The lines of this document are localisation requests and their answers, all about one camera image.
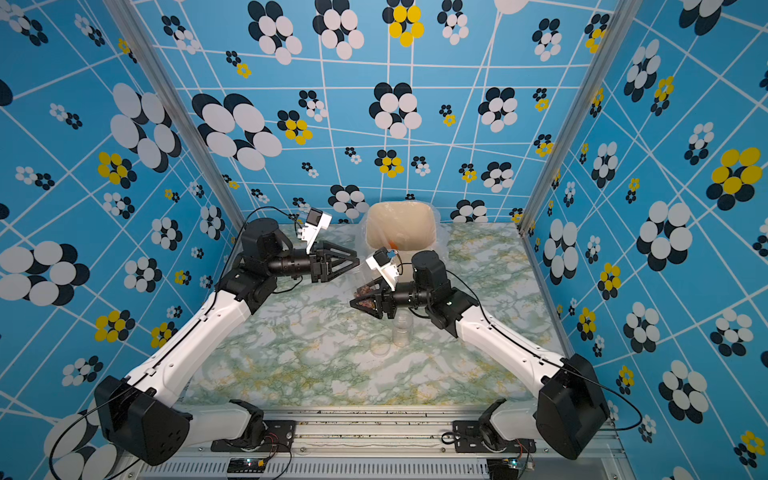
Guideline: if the left green circuit board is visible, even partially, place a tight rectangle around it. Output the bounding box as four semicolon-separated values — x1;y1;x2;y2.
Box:
227;457;269;476

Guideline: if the green circuit board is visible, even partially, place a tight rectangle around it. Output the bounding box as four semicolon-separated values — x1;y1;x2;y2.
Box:
227;457;269;476
487;458;528;480

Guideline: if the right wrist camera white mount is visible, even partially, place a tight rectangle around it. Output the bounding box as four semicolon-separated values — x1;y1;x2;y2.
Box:
366;247;401;290

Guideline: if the cream plastic trash bin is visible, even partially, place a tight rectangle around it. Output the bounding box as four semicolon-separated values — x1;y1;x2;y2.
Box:
358;200;438;259

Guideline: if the clear plastic bin liner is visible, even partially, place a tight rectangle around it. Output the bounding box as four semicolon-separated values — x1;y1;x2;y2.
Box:
355;204;449;283

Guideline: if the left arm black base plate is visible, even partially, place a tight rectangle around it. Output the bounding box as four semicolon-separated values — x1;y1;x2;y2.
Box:
210;419;298;453

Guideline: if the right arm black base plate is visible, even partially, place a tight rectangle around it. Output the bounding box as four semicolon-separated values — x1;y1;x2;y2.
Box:
440;420;537;455

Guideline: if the right green circuit board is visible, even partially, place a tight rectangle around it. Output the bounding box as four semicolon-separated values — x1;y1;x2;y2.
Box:
487;458;528;480

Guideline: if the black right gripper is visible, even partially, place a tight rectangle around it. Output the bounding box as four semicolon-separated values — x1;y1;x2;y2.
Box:
352;277;435;322

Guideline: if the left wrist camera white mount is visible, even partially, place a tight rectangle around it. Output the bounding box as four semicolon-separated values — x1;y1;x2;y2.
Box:
299;207;332;254

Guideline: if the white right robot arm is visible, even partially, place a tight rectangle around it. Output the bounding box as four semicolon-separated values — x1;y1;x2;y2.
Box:
350;248;609;460

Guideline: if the aluminium frame post left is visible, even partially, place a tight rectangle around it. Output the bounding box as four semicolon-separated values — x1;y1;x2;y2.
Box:
105;1;244;228

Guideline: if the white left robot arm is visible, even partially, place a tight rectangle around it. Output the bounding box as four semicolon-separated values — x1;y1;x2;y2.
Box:
95;211;360;466

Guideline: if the aluminium frame post right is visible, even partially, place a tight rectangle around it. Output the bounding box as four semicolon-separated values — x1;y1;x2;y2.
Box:
519;0;643;234

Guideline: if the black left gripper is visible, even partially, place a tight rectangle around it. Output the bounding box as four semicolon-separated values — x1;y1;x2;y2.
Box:
268;239;360;285

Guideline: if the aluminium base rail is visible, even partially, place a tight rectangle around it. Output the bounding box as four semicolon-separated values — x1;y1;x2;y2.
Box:
111;406;635;479

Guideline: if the clear jar with dried flowers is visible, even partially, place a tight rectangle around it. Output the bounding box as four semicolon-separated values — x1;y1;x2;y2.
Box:
392;316;413;347

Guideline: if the aluminium frame post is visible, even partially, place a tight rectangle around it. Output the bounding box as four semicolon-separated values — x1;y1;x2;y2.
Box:
105;1;244;228
519;0;643;234

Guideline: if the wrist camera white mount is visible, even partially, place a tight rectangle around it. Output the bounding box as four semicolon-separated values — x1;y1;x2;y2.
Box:
366;247;401;290
299;207;332;254

